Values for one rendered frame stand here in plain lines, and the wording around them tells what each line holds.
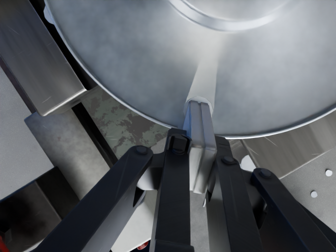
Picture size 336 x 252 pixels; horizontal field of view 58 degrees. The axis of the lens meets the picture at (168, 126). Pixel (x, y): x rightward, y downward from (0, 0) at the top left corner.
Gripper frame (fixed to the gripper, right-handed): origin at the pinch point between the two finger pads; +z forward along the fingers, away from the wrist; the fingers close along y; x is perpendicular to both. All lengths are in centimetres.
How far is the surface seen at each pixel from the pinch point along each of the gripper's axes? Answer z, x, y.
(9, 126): 72, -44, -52
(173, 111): 4.1, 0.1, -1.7
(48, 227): 6.5, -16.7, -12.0
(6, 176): 66, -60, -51
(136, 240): 12.7, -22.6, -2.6
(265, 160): 3.6, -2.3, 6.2
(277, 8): 6.4, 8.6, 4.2
